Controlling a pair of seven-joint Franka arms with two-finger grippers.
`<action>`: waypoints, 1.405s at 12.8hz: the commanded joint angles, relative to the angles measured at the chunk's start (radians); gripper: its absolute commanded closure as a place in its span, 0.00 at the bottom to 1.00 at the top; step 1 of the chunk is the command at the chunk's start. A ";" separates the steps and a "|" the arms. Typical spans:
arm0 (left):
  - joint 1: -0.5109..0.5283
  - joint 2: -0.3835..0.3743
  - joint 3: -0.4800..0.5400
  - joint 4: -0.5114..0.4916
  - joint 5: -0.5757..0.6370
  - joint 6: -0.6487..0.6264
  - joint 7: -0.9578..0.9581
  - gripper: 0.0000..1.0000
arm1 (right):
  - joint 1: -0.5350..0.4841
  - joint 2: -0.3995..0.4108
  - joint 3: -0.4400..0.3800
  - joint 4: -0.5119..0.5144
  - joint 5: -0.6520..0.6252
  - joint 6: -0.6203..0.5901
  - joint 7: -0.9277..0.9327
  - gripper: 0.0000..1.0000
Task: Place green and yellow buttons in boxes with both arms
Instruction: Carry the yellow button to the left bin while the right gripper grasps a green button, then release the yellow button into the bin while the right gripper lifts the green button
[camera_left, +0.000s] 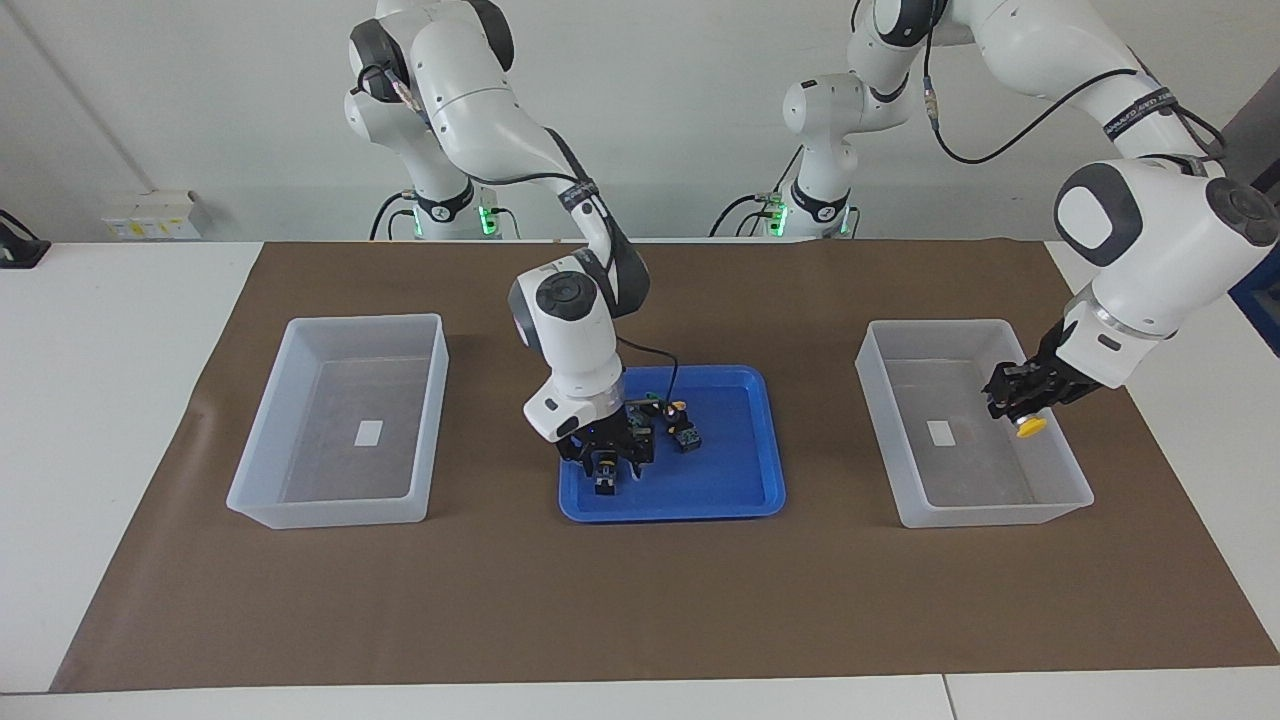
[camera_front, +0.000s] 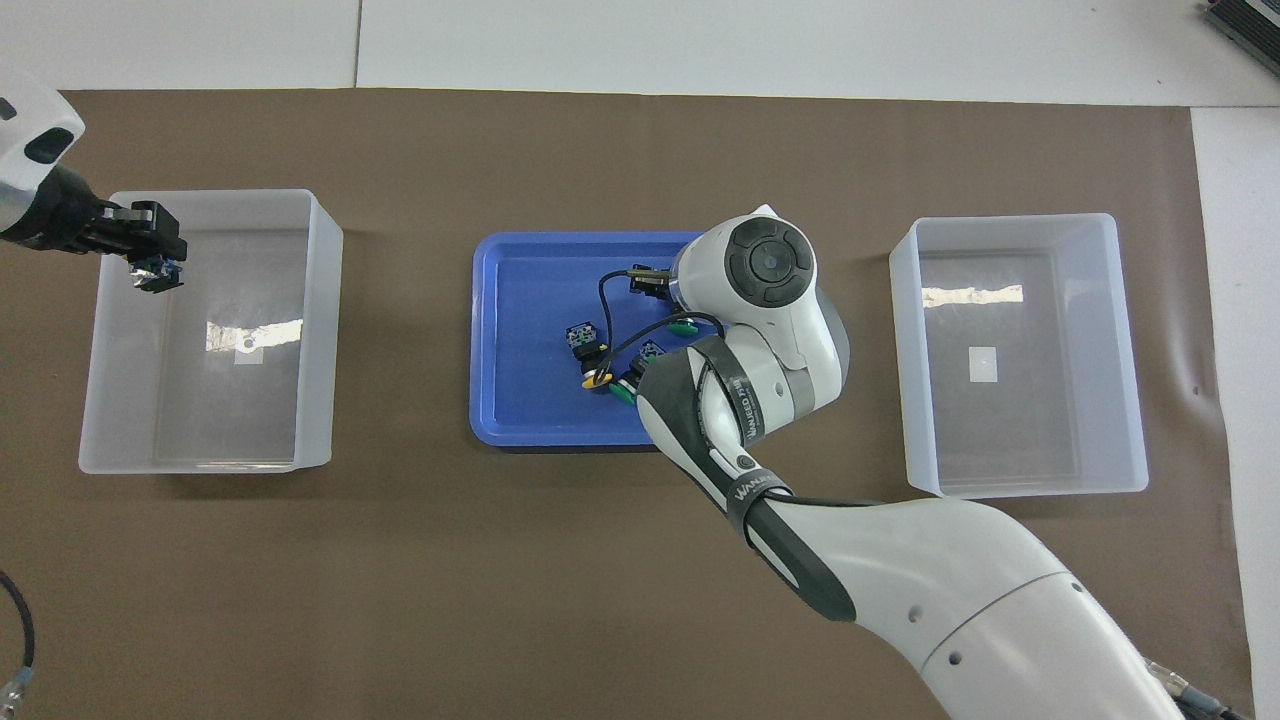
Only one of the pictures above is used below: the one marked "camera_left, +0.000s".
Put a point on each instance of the small white paper label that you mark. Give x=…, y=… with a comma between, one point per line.
x=370, y=433
x=940, y=433

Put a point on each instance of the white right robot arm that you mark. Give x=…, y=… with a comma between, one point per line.
x=570, y=340

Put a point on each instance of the white wall socket strip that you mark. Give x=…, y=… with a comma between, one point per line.
x=150, y=215

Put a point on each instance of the brown paper table mat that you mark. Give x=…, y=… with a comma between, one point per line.
x=640, y=600

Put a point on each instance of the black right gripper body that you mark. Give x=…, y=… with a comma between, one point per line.
x=605, y=440

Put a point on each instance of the yellow push button switch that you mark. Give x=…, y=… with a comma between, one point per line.
x=1030, y=428
x=686, y=437

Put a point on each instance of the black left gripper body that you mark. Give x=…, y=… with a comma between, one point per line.
x=1065, y=372

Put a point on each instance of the green push button switch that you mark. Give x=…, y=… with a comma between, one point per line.
x=606, y=487
x=642, y=416

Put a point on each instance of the blue plastic tray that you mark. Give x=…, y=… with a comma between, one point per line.
x=720, y=480

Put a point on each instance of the black flat desk object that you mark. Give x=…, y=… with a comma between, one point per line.
x=20, y=250

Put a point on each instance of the blue metal frame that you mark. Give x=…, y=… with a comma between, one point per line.
x=1265, y=310

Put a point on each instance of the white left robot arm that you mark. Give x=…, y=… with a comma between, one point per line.
x=1170, y=260

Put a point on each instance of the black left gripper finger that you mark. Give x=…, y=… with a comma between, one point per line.
x=1000, y=395
x=1035, y=392

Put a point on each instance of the translucent white plastic box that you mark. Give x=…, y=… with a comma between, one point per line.
x=960, y=490
x=330, y=470

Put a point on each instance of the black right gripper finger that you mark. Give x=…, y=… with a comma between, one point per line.
x=589, y=468
x=627, y=465

